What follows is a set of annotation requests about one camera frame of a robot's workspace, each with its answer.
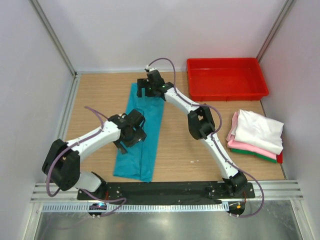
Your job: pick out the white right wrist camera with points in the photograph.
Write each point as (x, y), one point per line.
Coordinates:
(149, 68)

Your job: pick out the red plastic bin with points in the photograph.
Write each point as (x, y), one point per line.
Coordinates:
(225, 79)

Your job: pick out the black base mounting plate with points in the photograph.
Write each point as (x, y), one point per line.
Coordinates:
(171, 193)

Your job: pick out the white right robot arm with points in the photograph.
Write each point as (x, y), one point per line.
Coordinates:
(201, 126)

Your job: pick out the white slotted cable duct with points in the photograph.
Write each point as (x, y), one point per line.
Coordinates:
(99, 207)

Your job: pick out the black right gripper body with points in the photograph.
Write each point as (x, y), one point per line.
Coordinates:
(150, 91)

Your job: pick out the red folded t shirt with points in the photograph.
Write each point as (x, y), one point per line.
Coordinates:
(279, 158)

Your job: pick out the pink folded t shirt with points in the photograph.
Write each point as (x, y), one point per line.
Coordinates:
(233, 144)

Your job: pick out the aluminium frame rail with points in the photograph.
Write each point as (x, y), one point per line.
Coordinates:
(272, 190)

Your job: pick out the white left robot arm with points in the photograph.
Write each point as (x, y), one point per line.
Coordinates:
(63, 161)

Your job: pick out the white folded t shirt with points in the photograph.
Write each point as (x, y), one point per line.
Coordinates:
(259, 131)

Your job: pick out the green folded t shirt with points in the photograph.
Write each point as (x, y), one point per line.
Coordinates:
(246, 152)

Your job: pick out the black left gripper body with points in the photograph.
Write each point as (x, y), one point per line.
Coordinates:
(135, 137)

